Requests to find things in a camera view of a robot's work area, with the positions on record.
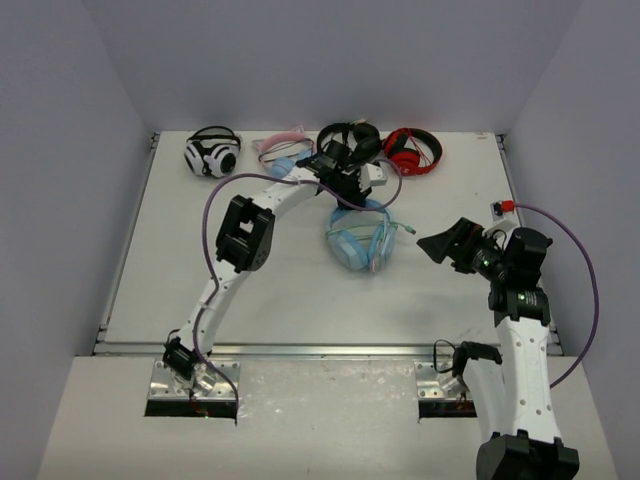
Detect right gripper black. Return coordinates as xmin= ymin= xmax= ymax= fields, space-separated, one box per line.
xmin=418 ymin=218 xmax=509 ymax=283

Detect light blue headphones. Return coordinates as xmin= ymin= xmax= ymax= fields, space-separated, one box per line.
xmin=325 ymin=200 xmax=400 ymax=273

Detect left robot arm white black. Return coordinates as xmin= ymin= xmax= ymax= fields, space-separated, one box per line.
xmin=163 ymin=137 xmax=381 ymax=384

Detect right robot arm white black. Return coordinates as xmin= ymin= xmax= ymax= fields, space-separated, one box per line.
xmin=417 ymin=218 xmax=580 ymax=479

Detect red black headphones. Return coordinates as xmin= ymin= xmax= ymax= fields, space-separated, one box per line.
xmin=382 ymin=127 xmax=444 ymax=176

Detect pink blue cat-ear headphones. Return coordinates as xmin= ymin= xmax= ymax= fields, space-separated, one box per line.
xmin=251 ymin=126 xmax=316 ymax=179

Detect white black headphones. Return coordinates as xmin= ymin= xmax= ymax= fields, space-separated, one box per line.
xmin=183 ymin=125 xmax=242 ymax=179

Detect black headset with microphone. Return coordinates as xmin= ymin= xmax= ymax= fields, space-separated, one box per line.
xmin=316 ymin=121 xmax=382 ymax=170

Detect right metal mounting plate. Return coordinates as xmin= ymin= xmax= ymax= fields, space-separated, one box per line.
xmin=414 ymin=361 xmax=471 ymax=402

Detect metal mounting plate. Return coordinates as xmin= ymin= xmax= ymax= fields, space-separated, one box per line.
xmin=414 ymin=361 xmax=471 ymax=402
xmin=147 ymin=360 xmax=240 ymax=402

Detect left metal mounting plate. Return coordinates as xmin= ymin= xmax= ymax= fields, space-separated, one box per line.
xmin=147 ymin=360 xmax=240 ymax=402

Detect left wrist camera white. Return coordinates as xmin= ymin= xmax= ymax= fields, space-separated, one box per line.
xmin=360 ymin=163 xmax=388 ymax=190

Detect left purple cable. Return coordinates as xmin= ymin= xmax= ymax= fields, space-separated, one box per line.
xmin=195 ymin=158 xmax=404 ymax=401

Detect purple cable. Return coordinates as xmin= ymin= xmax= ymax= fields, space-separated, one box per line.
xmin=195 ymin=158 xmax=404 ymax=401
xmin=512 ymin=202 xmax=601 ymax=389

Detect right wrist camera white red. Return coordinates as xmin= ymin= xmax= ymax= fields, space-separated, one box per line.
xmin=484 ymin=200 xmax=520 ymax=236

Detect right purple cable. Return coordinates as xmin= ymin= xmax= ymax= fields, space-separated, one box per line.
xmin=512 ymin=202 xmax=601 ymax=389

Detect aluminium table edge rail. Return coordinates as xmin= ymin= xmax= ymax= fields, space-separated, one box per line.
xmin=94 ymin=341 xmax=564 ymax=359

